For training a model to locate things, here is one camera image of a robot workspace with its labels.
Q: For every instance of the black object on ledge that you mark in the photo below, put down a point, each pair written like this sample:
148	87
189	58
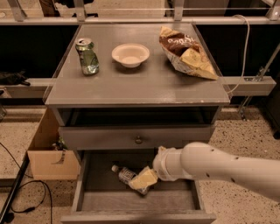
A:
13	78

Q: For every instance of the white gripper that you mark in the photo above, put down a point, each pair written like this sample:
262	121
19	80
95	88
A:
161	165

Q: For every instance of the metal railing frame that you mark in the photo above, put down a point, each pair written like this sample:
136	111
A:
198	12

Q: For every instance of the clear plastic water bottle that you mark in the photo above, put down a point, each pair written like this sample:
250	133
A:
125	175

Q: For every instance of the closed grey drawer with knob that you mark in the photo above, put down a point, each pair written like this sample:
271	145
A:
128	138

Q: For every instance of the cardboard box on floor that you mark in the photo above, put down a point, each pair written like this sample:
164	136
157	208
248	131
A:
47	160

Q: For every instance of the open grey lower drawer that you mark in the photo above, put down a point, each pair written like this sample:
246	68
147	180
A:
101	198

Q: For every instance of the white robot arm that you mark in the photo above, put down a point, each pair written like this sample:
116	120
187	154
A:
197	161

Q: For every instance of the white paper bowl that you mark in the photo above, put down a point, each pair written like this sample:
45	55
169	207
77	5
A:
130	55

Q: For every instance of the grey wooden drawer cabinet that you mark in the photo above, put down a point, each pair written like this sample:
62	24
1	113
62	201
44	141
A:
152	94

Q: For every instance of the crushed green soda can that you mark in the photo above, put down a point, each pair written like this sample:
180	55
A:
88	59

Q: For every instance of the brown yellow chip bag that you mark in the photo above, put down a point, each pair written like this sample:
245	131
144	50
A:
186	54

